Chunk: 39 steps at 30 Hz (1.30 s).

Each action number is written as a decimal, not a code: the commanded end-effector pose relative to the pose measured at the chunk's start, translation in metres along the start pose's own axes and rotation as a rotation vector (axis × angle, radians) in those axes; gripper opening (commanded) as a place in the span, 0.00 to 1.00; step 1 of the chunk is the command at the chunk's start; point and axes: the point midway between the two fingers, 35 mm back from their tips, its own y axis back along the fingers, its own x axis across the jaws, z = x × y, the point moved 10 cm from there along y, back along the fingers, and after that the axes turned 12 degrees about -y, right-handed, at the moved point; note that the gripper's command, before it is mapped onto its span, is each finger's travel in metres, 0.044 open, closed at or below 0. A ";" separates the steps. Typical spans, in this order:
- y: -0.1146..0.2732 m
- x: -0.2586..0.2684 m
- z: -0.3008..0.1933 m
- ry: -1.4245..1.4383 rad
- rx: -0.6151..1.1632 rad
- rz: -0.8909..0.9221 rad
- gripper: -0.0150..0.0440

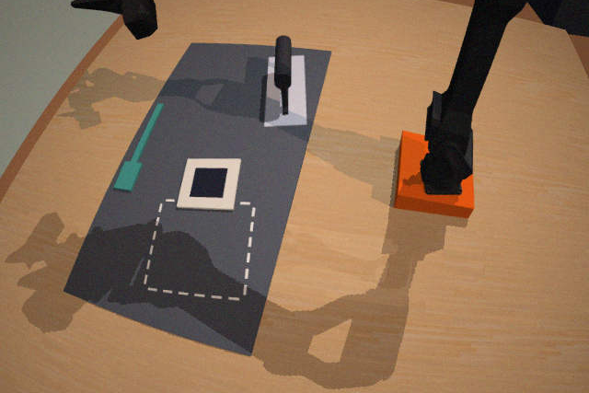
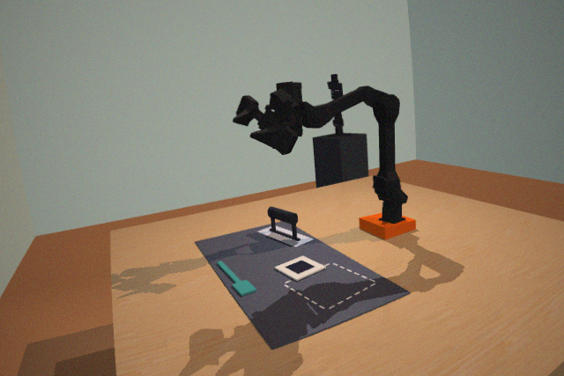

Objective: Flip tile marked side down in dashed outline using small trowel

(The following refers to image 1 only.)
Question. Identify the cream square tile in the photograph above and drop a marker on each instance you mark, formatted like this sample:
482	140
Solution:
209	184

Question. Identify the teal flat spatula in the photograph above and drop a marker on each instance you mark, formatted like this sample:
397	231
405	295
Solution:
130	169

